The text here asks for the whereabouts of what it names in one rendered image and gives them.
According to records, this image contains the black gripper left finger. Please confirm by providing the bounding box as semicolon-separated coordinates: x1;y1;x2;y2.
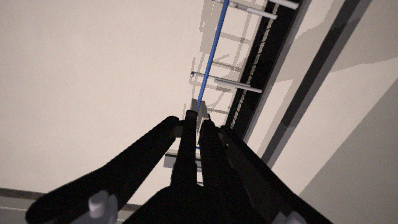
25;98;198;224

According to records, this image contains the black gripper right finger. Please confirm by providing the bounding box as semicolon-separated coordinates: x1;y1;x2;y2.
197;100;333;224

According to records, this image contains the blue cable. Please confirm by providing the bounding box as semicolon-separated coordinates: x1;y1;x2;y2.
197;0;230;111

